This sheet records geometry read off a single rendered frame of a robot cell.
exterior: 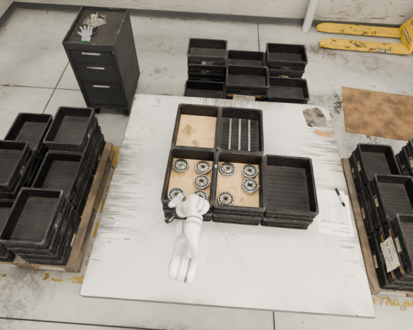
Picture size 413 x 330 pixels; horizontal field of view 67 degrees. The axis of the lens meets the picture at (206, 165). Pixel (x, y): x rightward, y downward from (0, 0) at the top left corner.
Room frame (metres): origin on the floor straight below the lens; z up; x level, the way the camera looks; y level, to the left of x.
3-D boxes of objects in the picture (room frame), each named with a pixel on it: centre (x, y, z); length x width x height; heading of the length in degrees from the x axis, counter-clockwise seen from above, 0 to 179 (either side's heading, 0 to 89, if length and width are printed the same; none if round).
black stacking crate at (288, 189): (1.01, -0.50, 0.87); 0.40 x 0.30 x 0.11; 178
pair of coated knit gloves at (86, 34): (2.52, 1.13, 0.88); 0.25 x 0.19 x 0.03; 178
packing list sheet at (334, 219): (0.94, -0.83, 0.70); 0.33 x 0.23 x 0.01; 178
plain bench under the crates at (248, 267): (1.15, -0.16, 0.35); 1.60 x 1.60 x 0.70; 88
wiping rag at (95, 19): (2.75, 1.09, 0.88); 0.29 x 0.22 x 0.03; 178
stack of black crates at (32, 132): (1.69, 1.52, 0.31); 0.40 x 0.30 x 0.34; 179
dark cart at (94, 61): (2.63, 1.05, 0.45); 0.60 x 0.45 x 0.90; 178
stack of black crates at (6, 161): (1.29, 1.53, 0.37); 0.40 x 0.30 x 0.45; 179
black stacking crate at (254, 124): (1.42, -0.22, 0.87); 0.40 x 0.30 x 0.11; 178
